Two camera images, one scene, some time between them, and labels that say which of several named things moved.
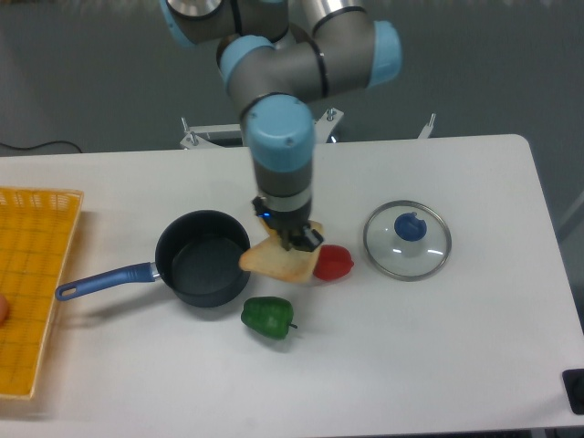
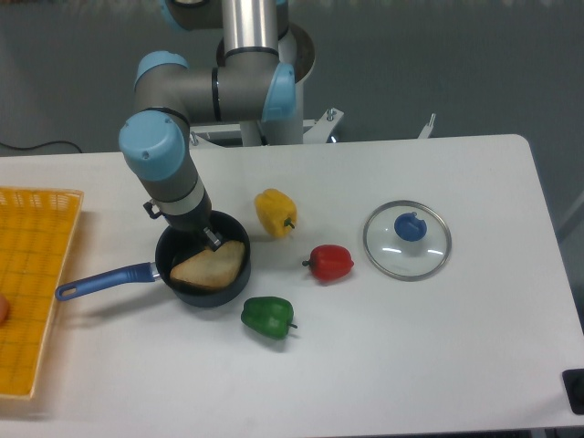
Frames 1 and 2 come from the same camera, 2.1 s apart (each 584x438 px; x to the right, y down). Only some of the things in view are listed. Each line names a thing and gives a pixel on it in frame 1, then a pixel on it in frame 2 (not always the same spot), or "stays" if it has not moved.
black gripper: x=294 y=225 to x=197 y=220
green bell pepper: x=270 y=316 stays
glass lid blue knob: x=407 y=240 stays
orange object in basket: x=4 y=310 stays
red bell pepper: x=334 y=262 stays
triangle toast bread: x=270 y=257 to x=216 y=269
